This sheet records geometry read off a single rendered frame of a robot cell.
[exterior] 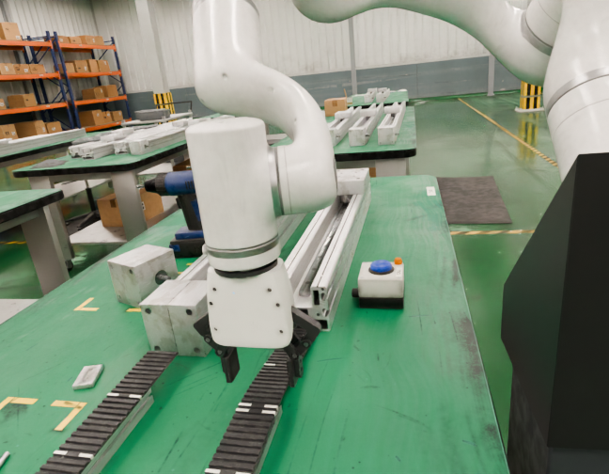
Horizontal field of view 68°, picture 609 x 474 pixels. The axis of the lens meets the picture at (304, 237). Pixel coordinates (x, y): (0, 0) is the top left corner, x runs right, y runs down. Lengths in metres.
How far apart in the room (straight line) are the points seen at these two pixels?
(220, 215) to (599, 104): 0.46
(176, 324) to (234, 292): 0.25
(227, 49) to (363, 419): 0.48
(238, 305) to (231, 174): 0.16
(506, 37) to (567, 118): 0.20
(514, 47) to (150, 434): 0.76
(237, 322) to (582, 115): 0.48
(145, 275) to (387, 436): 0.58
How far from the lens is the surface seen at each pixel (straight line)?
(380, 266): 0.84
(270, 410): 0.59
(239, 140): 0.46
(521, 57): 0.82
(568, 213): 0.48
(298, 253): 0.89
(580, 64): 0.70
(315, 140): 0.49
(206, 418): 0.66
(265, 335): 0.54
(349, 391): 0.66
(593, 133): 0.64
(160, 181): 1.18
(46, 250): 2.61
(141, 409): 0.69
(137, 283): 0.96
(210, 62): 0.58
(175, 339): 0.78
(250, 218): 0.48
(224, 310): 0.55
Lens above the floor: 1.19
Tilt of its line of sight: 20 degrees down
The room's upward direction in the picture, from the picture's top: 6 degrees counter-clockwise
